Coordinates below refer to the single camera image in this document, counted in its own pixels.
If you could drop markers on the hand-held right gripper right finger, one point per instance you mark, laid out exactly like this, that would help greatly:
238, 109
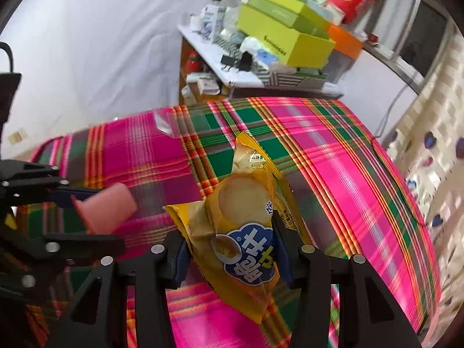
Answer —
286, 268

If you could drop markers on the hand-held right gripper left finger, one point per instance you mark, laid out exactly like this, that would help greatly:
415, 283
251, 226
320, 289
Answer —
179, 264

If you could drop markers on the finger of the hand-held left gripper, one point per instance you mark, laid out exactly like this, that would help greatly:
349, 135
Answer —
60, 197
90, 248

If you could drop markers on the red jelly cup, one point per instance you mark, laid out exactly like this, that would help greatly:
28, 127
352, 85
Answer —
108, 206

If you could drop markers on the yellow biscuit packet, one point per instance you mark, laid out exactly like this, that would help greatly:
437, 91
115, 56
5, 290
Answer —
239, 195

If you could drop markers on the pink green plaid tablecloth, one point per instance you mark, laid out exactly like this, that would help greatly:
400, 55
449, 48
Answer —
326, 174

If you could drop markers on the clear plastic wrapper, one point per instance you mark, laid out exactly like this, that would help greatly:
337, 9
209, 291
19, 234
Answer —
165, 123

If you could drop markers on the small white box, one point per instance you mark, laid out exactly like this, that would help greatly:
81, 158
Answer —
208, 87

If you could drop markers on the red plastic item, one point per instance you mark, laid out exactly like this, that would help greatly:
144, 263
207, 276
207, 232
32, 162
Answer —
194, 63

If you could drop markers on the striped patterned tray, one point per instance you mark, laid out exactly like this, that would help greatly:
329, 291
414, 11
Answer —
293, 79

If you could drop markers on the white side table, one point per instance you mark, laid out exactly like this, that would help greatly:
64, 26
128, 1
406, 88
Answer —
232, 79

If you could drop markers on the heart print curtain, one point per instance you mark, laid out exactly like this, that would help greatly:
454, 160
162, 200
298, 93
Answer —
435, 134

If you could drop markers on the white blue label bottle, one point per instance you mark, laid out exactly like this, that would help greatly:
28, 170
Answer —
214, 18

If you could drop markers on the yellow green cardboard box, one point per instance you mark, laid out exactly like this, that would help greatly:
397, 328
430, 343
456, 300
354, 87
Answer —
290, 47

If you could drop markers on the grey bin with orange lid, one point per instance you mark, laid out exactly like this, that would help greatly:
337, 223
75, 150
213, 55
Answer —
344, 40

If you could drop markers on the olive green gift box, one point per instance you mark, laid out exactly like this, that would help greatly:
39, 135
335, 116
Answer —
275, 9

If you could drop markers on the window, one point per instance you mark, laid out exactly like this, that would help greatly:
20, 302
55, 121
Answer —
424, 29

